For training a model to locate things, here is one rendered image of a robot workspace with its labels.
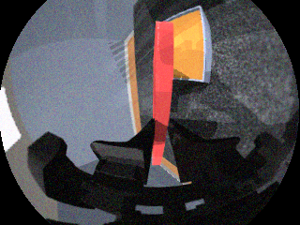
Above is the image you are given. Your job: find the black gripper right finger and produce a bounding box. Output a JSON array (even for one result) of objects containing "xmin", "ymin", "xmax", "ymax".
[{"xmin": 168, "ymin": 117, "xmax": 240, "ymax": 184}]

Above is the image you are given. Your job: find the red lid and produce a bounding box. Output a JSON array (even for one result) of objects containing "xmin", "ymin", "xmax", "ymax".
[{"xmin": 153, "ymin": 22, "xmax": 173, "ymax": 165}]

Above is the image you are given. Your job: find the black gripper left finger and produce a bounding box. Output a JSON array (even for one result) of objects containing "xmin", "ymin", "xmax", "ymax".
[{"xmin": 90, "ymin": 117, "xmax": 155, "ymax": 185}]

